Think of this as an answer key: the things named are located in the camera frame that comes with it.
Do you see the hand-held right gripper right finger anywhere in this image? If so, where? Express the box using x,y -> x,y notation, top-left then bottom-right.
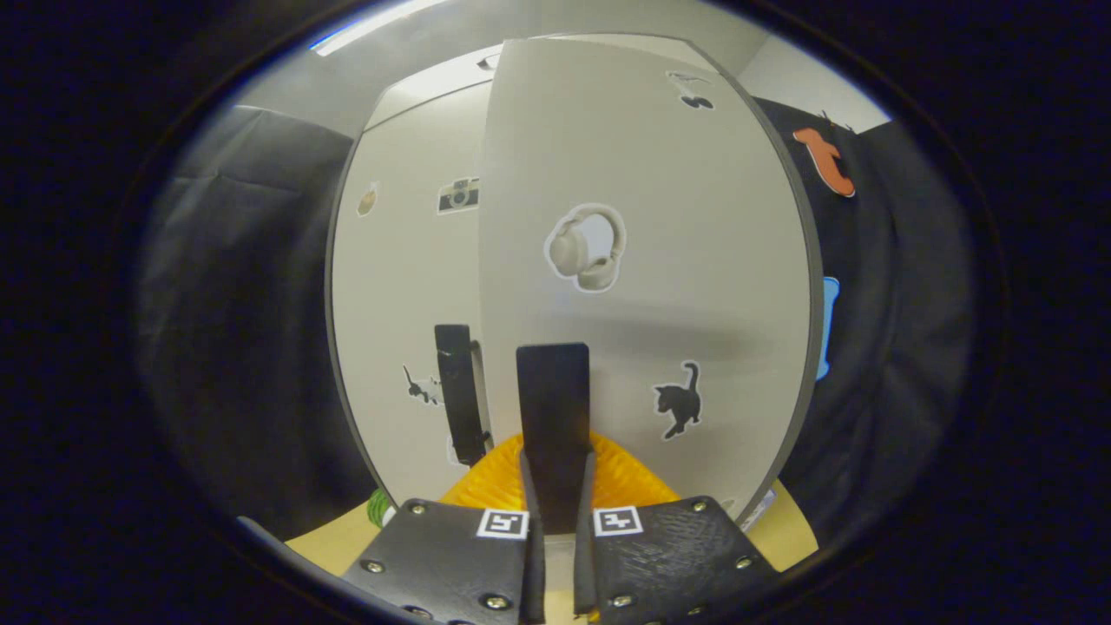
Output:
573,432 -> 780,625

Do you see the shoe cabinet door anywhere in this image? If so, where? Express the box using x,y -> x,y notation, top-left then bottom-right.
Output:
330,82 -> 494,509
477,36 -> 824,535

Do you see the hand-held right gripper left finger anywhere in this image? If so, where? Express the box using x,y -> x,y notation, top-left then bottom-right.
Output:
343,432 -> 548,625

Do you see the grey double-door shoe cabinet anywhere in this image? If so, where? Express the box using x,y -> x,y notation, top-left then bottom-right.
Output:
325,33 -> 824,532

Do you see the black backdrop cloth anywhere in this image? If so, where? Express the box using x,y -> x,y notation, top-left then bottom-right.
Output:
139,95 -> 977,543

